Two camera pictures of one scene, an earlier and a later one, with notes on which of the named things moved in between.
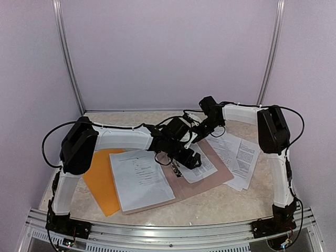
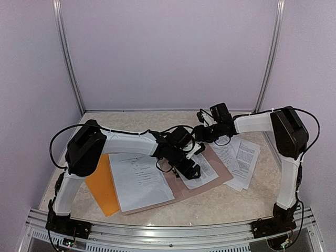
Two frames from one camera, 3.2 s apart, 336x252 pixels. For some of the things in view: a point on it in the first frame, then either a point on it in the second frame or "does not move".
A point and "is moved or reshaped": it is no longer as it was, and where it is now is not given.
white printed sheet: [138, 180] does not move
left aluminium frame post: [58, 13] does not move
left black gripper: [185, 160] → [190, 174]
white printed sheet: [227, 146] does not move
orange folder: [100, 179] does not move
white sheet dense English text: [206, 168] is moved or reshaped
